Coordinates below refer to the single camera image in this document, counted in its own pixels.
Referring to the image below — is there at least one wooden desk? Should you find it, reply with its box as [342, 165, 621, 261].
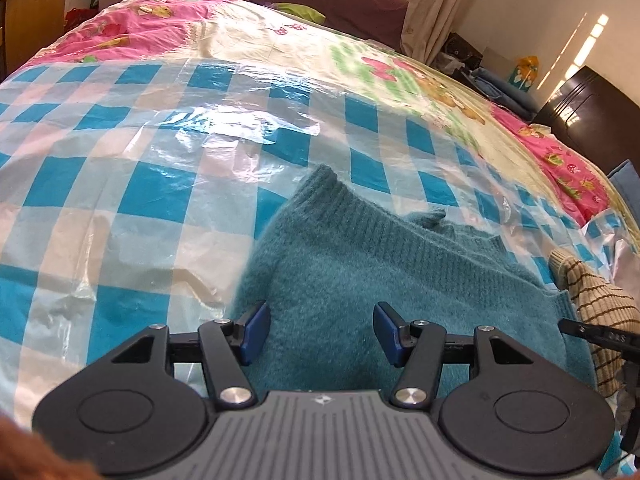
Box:
[0, 0, 76, 77]

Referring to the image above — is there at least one dark wooden furniture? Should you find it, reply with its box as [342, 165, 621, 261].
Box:
[532, 65, 640, 173]

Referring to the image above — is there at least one pile of blue clothes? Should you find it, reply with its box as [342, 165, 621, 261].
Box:
[470, 67, 542, 117]

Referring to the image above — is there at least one red cloth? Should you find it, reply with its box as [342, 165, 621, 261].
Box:
[65, 7, 102, 32]

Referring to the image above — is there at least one beige curtain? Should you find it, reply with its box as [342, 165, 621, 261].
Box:
[400, 0, 482, 63]

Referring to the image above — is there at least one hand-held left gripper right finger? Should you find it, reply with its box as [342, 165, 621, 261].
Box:
[374, 301, 536, 409]

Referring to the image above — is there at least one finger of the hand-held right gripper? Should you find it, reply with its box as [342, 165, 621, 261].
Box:
[557, 318, 640, 350]

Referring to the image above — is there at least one person's brown fuzzy garment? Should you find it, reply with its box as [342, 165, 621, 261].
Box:
[0, 412, 101, 480]

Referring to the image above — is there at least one dark bag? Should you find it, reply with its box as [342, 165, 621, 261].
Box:
[439, 32, 482, 72]

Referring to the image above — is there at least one blue checked plastic sheet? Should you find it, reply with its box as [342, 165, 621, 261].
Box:
[0, 57, 640, 461]

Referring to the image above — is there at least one yellow printed bag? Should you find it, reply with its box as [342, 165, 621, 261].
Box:
[509, 55, 542, 92]

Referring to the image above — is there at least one teal knitted sweater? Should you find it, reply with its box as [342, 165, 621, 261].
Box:
[232, 164, 601, 396]

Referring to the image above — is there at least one beige striped sweater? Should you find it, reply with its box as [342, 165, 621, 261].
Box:
[547, 247, 640, 400]

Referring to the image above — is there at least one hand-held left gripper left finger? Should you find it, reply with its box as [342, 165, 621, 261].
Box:
[110, 301, 272, 409]

